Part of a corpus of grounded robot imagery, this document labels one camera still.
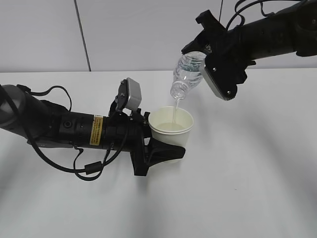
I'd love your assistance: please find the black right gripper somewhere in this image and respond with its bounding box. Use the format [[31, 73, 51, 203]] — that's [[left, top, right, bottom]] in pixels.
[[180, 9, 248, 72]]

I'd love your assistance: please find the clear water bottle green label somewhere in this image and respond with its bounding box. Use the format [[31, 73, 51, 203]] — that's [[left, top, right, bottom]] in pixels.
[[170, 51, 206, 100]]

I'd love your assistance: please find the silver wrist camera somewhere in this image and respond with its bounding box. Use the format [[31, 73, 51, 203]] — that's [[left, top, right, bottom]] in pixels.
[[200, 53, 248, 101], [116, 77, 142, 111]]

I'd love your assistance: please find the white paper cup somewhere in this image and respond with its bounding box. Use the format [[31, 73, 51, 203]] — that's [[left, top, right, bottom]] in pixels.
[[148, 106, 194, 148]]

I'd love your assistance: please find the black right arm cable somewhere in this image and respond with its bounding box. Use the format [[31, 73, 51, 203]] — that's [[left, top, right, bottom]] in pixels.
[[224, 0, 308, 32]]

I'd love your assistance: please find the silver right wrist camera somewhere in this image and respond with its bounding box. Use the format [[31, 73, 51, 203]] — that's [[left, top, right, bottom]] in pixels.
[[200, 53, 248, 101]]

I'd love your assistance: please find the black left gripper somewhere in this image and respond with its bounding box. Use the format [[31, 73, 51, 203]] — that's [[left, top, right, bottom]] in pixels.
[[103, 111, 186, 176]]

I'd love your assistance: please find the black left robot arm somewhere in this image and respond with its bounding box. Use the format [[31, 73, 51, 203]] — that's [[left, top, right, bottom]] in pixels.
[[0, 85, 185, 181]]

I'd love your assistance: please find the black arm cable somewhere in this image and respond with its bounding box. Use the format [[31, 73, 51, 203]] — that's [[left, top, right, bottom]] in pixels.
[[224, 0, 308, 32], [2, 85, 129, 181]]

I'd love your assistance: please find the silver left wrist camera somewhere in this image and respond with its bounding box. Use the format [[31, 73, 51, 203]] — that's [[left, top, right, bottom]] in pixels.
[[116, 77, 142, 111]]

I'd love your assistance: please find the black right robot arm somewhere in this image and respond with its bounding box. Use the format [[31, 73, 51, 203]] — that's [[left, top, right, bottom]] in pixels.
[[181, 0, 317, 70]]

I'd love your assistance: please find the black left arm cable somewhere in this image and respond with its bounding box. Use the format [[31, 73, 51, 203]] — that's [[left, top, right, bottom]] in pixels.
[[2, 85, 129, 181]]

